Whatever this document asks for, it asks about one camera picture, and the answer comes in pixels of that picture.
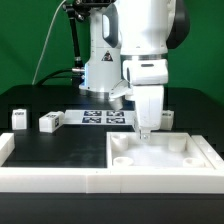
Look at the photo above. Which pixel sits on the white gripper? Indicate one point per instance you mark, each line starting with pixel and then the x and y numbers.
pixel 147 79

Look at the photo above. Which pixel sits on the white square tabletop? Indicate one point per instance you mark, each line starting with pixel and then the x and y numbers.
pixel 160 150

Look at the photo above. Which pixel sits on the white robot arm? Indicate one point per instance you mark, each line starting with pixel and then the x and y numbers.
pixel 130 40

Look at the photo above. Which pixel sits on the white marker plate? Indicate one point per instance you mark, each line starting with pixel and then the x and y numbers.
pixel 98 117

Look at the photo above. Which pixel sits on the white U-shaped fence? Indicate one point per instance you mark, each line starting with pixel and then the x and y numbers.
pixel 112 180

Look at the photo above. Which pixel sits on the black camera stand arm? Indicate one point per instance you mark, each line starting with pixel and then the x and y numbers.
pixel 76 13

